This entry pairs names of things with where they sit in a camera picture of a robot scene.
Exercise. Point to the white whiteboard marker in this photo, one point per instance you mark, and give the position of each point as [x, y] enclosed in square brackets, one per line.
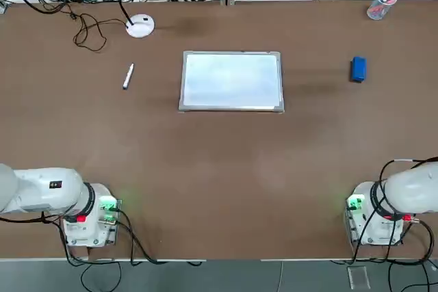
[128, 76]

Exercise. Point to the blue whiteboard eraser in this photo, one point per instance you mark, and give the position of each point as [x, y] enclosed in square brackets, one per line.
[358, 69]

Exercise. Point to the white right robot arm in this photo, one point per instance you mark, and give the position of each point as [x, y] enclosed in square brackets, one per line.
[407, 189]

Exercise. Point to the silver framed whiteboard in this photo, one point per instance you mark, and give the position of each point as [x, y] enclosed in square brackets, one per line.
[232, 81]

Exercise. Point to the clear plastic pen cup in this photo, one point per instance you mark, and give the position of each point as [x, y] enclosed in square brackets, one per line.
[378, 10]

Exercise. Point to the clear acrylic plate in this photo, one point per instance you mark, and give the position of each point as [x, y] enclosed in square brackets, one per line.
[358, 277]

